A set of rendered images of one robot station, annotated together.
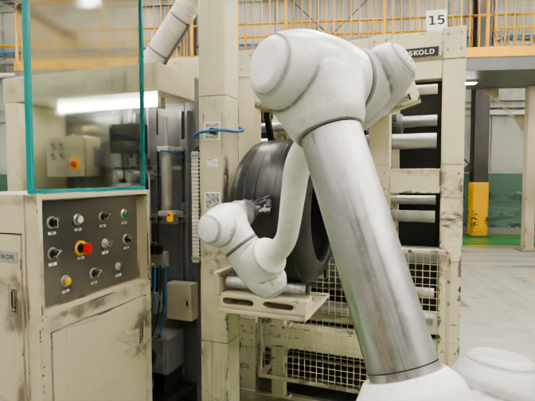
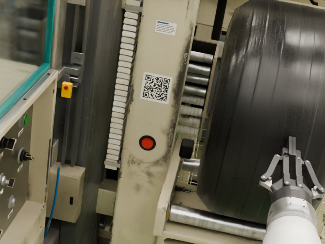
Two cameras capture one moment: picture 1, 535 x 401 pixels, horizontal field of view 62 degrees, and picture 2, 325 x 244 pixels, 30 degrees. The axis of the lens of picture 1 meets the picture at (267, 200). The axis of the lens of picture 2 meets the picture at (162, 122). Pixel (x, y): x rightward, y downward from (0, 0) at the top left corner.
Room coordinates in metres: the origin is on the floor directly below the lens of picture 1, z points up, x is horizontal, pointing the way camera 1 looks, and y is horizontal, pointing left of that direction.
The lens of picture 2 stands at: (0.48, 0.61, 1.81)
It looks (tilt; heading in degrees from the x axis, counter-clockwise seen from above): 25 degrees down; 343
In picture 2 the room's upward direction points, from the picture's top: 10 degrees clockwise
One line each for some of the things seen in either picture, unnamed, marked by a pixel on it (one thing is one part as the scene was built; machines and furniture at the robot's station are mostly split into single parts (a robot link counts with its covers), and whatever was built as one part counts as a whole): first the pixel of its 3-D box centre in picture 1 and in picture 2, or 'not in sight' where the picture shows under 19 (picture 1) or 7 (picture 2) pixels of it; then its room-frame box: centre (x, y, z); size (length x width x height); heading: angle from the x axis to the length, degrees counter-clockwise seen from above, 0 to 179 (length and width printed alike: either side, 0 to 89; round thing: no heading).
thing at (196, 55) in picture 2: not in sight; (181, 86); (2.28, 0.03, 1.05); 0.20 x 0.15 x 0.30; 69
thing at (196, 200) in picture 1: (198, 207); (125, 87); (1.93, 0.30, 1.19); 0.05 x 0.04 x 0.48; 159
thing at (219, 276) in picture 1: (238, 274); (170, 184); (1.91, 0.13, 0.90); 0.40 x 0.03 x 0.10; 159
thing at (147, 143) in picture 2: not in sight; (147, 142); (1.87, 0.23, 1.06); 0.03 x 0.02 x 0.03; 69
